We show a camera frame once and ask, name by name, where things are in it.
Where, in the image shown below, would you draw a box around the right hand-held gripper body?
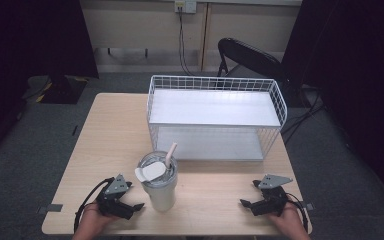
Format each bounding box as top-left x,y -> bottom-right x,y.
250,173 -> 294,217

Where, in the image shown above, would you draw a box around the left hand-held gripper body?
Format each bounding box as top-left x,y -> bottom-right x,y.
95,173 -> 135,221

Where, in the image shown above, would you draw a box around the white cup with clear lid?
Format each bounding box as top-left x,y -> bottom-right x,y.
134,150 -> 179,213

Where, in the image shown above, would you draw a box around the white wire shelf rack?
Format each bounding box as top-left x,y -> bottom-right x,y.
146,74 -> 288,163

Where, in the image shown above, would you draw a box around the person's right hand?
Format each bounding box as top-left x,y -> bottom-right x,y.
267,201 -> 304,232

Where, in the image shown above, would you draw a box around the person's left hand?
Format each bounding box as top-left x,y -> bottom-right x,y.
79,201 -> 118,232

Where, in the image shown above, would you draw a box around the pink straw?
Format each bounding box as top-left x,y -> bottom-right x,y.
164,142 -> 178,169

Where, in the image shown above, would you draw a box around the black stand base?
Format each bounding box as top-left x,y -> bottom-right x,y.
39,73 -> 88,105

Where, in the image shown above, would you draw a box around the yellow floor tape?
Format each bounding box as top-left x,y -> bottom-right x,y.
35,77 -> 89,104

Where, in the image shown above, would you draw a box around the black folding chair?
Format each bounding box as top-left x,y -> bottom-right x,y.
216,37 -> 293,92

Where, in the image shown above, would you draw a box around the black curtain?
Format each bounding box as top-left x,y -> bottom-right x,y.
280,0 -> 384,213
0,0 -> 100,168

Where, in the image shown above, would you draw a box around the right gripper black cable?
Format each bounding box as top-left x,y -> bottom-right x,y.
285,192 -> 310,233

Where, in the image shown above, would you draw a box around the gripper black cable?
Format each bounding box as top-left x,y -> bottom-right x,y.
285,192 -> 310,233
73,177 -> 115,233

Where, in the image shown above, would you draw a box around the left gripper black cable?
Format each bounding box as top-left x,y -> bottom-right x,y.
73,177 -> 115,233

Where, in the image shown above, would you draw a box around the black floor cables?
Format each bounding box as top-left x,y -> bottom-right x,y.
280,87 -> 328,145

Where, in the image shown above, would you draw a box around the black wall cable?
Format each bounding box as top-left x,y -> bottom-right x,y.
178,7 -> 197,77

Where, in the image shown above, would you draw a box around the white wall socket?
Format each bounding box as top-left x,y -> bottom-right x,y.
174,0 -> 198,15

